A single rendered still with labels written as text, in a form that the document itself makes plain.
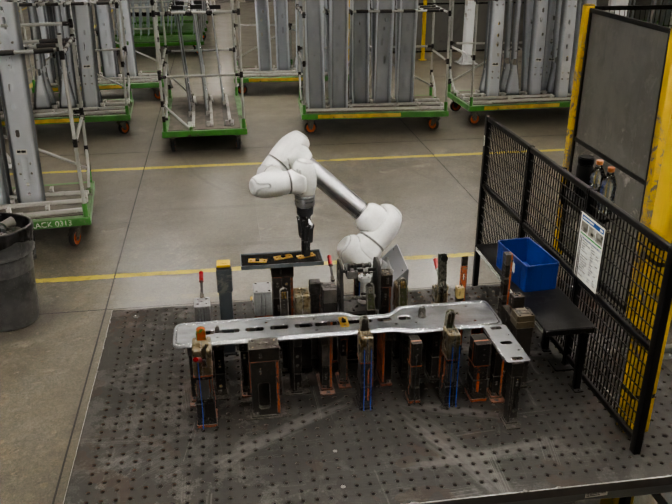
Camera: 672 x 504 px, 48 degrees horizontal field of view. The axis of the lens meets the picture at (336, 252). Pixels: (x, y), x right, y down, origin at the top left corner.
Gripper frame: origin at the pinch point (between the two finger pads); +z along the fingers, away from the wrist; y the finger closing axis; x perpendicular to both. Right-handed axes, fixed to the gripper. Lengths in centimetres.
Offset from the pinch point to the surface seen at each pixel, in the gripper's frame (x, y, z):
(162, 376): -69, -6, 50
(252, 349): -45, 43, 17
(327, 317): -5.2, 29.9, 19.9
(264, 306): -27.6, 14.5, 15.9
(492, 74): 552, -521, 62
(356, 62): 372, -582, 39
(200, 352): -65, 38, 15
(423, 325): 27, 56, 20
